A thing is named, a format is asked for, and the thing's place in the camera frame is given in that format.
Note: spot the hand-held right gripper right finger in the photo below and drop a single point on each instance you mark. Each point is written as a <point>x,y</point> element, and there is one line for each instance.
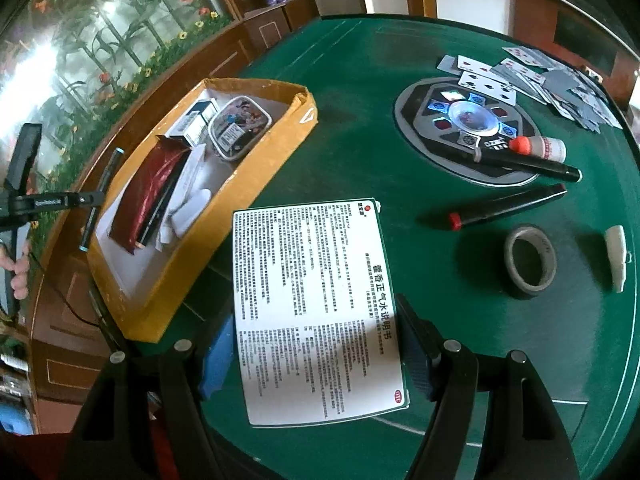
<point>415,350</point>

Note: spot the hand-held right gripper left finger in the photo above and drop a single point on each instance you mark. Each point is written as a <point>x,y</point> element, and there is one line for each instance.
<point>217,355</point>

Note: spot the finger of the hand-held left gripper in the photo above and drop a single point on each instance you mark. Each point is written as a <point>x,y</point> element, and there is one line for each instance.
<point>85,201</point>

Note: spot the black marker with teal ends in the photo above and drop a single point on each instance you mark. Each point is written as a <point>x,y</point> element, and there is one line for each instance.
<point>107,175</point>

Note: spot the dark red foil packet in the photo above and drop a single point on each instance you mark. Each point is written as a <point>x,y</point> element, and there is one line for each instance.
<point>145,190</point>

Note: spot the black marker with beige cap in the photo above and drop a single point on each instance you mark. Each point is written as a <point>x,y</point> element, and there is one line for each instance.
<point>159,212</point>

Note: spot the yellow taped cardboard box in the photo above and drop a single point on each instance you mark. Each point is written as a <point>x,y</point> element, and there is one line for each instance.
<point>140,290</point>

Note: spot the white printed instruction leaflet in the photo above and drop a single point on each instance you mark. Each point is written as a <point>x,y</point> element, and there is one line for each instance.
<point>315,310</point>

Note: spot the person's left hand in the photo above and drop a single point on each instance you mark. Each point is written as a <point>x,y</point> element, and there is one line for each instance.
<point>19,275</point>

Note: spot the floral glass panel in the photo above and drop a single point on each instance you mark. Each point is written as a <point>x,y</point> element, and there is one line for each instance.
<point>90,60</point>

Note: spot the grey tape roll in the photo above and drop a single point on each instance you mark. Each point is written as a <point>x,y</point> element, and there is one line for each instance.
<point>512,270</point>

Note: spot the blue and white carton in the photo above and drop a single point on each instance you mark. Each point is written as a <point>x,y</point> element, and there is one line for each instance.
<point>192,122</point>

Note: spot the plastic container with printed lid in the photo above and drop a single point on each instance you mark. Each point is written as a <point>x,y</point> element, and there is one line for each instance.
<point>237,127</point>

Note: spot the black marker with red cap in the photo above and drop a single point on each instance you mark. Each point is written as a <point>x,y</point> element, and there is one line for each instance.
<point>510,205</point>

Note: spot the long black marker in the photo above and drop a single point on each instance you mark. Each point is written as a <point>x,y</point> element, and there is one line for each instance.
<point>530,162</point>

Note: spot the white plastic case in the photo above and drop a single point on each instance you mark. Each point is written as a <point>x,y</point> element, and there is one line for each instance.
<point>616,260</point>

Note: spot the table centre control panel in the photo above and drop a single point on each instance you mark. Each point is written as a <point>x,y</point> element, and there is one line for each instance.
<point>425,125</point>

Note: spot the small bottle with red cap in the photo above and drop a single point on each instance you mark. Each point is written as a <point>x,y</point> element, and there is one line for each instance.
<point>542,149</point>

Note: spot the pile of playing cards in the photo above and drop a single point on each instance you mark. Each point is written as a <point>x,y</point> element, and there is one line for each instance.
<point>550,85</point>

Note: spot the dark wooden television cabinet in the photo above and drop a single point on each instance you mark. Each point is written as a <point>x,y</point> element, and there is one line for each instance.
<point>575,25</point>

